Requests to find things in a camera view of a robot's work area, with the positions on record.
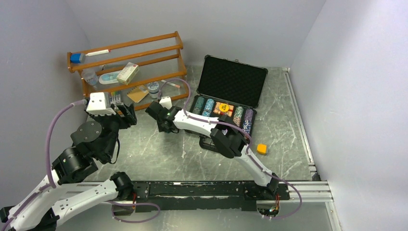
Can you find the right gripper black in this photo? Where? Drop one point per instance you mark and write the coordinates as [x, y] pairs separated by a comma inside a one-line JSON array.
[[161, 129]]

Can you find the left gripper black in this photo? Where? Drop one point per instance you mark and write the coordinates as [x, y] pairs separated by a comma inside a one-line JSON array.
[[130, 117]]

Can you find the yellow big blind button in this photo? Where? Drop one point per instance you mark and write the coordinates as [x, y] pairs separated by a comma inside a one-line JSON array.
[[223, 107]]

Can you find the black poker set case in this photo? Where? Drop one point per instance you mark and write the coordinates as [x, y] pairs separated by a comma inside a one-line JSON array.
[[231, 82]]

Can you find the white dealer button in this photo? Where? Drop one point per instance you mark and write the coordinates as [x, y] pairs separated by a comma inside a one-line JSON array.
[[262, 149]]

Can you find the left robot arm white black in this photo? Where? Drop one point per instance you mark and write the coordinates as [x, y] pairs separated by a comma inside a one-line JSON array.
[[45, 208]]

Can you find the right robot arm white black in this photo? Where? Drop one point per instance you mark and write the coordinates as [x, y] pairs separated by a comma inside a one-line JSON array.
[[230, 141]]

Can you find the marker pen set pack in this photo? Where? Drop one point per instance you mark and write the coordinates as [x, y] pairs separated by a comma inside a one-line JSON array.
[[116, 97]]

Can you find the yellow notepad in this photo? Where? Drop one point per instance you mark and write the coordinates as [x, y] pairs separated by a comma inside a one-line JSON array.
[[138, 93]]

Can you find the cleaning gel jar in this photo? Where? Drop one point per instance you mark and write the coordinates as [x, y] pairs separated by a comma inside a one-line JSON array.
[[153, 89]]

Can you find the white pink pen lower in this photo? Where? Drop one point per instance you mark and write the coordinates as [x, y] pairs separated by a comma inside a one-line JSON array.
[[170, 83]]

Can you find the green chip stack row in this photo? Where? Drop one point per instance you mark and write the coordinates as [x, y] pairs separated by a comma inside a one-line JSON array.
[[198, 105]]

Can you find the white green carton box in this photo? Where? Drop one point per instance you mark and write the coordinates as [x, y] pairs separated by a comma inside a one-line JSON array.
[[128, 73]]

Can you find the light blue red chip row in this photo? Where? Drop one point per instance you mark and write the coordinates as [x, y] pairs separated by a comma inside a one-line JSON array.
[[208, 107]]

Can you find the oval light blue dish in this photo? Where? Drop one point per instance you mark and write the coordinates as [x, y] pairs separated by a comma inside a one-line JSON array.
[[109, 78]]

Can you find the orange wooden shelf rack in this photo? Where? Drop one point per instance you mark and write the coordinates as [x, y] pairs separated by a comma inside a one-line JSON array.
[[159, 58]]

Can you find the red playing card deck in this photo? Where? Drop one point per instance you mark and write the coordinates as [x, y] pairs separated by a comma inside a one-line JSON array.
[[218, 112]]

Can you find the clear plastic bottle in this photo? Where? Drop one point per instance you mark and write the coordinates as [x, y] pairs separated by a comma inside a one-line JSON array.
[[89, 75]]

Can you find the white red pen top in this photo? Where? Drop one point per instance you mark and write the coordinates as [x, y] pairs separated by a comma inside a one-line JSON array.
[[94, 53]]

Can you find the green orange chip row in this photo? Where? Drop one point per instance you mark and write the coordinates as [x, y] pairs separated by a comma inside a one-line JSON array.
[[237, 117]]

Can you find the blue white eraser block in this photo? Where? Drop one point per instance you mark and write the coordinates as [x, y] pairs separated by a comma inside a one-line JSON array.
[[77, 58]]

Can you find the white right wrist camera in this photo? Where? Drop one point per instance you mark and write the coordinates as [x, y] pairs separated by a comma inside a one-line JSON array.
[[166, 102]]

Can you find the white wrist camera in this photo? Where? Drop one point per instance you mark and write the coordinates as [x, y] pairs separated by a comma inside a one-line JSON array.
[[99, 104], [166, 102]]

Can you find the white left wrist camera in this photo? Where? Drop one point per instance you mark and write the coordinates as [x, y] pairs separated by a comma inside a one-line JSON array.
[[99, 104]]

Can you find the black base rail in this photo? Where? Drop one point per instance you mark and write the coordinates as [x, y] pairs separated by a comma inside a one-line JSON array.
[[192, 195]]

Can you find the aluminium frame rail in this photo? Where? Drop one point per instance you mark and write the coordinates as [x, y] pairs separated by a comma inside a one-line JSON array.
[[316, 190]]

